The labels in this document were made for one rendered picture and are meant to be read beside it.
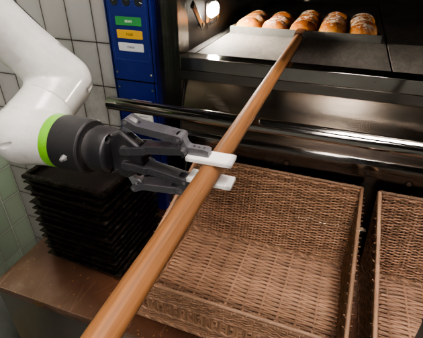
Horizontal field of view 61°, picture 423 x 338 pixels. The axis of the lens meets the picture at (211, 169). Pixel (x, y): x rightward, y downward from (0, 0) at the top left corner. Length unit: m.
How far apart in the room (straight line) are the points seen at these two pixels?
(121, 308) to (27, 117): 0.40
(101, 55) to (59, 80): 0.62
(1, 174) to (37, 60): 1.25
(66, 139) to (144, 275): 0.30
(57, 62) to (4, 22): 0.10
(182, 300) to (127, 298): 0.63
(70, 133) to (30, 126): 0.08
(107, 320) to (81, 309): 0.83
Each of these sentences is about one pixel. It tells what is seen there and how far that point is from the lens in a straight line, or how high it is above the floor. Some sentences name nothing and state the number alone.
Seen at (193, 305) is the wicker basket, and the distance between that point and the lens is 0.97.
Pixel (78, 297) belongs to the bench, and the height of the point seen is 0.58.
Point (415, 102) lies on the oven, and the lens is 1.10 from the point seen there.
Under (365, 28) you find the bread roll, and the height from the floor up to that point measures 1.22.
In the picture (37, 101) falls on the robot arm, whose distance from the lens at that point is 0.69.
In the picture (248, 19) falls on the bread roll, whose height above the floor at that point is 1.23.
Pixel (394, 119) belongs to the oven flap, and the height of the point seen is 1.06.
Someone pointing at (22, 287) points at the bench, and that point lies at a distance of 1.30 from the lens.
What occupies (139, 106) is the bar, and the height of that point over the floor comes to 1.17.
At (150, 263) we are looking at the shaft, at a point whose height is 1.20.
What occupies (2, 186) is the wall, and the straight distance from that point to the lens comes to 1.93.
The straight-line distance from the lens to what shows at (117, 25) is 1.22.
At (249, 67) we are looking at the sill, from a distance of 1.10.
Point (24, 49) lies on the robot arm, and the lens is 0.70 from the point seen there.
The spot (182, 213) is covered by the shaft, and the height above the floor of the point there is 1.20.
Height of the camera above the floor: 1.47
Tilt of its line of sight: 32 degrees down
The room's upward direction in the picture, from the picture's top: straight up
